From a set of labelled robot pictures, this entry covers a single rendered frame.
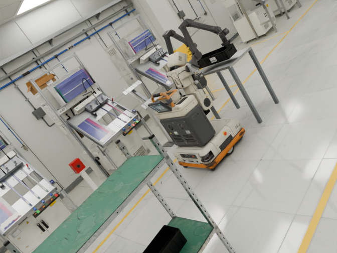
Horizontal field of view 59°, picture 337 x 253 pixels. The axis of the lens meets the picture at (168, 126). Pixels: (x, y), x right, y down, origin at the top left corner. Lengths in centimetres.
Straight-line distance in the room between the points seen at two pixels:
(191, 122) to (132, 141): 163
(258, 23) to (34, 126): 533
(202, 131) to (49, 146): 333
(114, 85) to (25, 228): 350
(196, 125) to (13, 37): 394
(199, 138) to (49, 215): 210
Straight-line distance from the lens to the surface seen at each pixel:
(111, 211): 164
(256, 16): 760
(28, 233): 407
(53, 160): 577
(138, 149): 457
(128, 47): 503
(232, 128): 341
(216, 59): 366
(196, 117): 314
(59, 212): 412
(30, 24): 620
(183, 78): 327
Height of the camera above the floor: 160
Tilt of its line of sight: 17 degrees down
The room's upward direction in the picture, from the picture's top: 34 degrees counter-clockwise
